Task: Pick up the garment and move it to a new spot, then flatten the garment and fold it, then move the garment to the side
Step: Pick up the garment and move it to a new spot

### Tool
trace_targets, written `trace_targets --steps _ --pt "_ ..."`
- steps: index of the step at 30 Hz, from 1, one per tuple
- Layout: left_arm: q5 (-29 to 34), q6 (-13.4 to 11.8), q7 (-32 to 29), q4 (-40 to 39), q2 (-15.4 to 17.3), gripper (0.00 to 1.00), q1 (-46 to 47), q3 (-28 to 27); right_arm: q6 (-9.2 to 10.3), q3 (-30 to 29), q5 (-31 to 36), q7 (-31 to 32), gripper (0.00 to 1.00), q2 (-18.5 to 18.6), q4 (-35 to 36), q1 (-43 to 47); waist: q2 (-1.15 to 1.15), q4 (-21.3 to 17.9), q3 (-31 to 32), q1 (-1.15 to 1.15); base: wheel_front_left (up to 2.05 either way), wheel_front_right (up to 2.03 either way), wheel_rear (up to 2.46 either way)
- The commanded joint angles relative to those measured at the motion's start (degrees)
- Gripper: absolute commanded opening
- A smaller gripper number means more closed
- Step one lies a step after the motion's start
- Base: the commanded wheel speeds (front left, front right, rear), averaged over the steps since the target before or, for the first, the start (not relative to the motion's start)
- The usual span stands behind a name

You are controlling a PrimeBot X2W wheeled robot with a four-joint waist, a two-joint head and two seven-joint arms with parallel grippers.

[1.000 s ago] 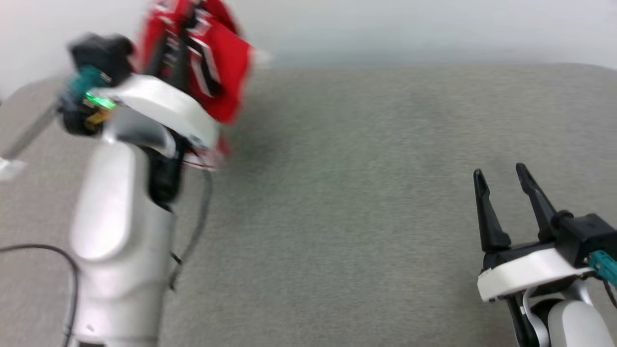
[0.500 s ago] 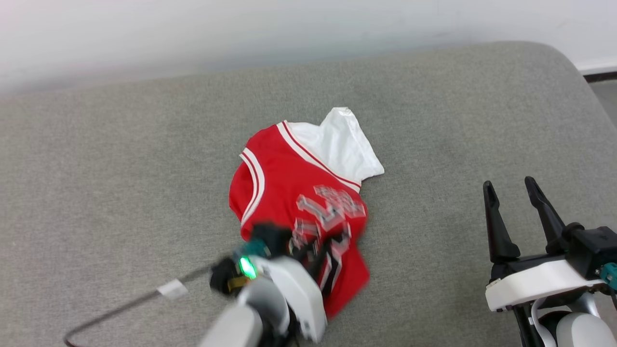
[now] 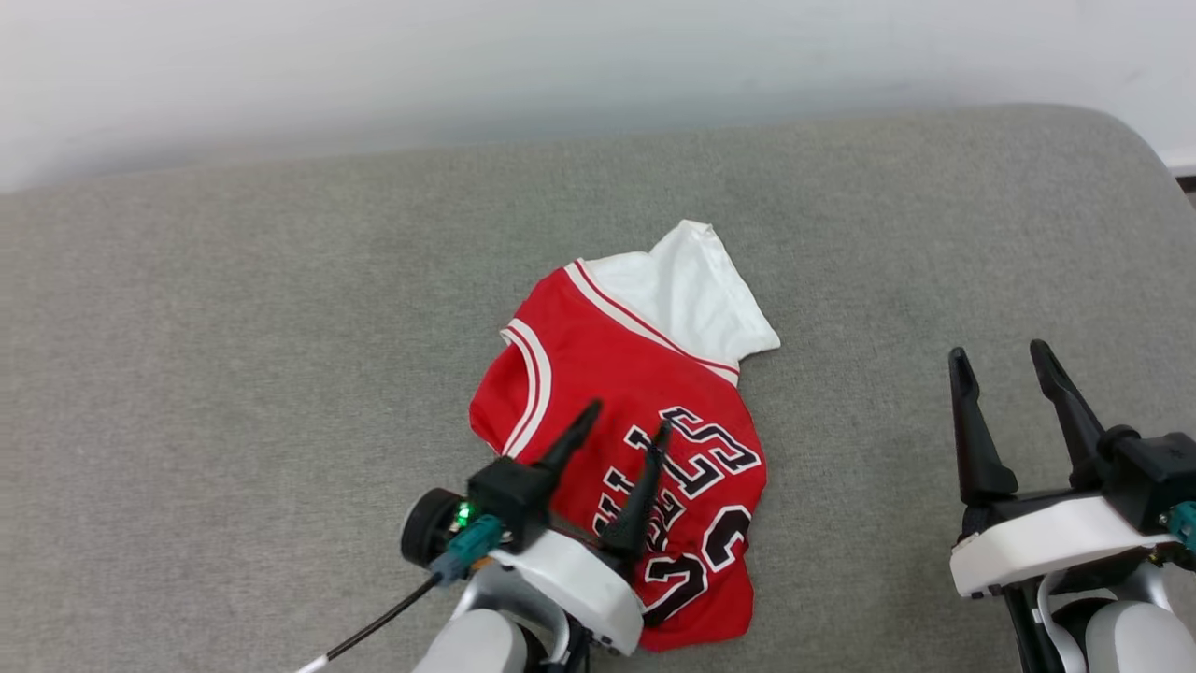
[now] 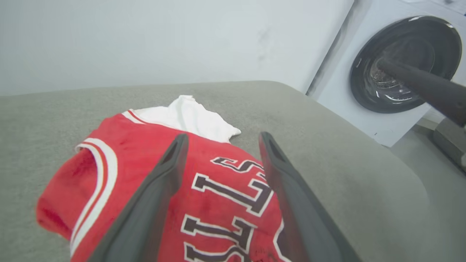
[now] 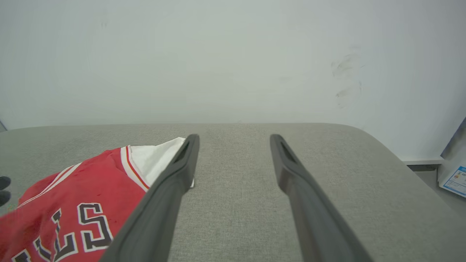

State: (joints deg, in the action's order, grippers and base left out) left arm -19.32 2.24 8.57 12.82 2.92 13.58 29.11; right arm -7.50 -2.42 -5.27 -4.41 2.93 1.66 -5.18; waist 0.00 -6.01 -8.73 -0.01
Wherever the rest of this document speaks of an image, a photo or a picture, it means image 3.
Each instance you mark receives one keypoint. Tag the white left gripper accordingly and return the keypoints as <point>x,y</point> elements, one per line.
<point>589,584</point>

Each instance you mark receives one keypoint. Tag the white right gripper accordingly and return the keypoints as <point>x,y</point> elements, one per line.
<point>1046,542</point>

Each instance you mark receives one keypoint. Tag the red basketball jersey white sleeves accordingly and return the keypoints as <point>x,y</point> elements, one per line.
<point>607,365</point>

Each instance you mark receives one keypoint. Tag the grey fabric sofa cushion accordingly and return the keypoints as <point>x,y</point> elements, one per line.
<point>187,374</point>

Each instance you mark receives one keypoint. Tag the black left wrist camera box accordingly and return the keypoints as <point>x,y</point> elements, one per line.
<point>509,500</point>

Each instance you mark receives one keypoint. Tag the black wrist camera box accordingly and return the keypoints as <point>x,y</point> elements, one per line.
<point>1154,477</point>
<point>509,500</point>

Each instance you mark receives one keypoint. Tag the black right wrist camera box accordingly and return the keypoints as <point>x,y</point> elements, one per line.
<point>1154,477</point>

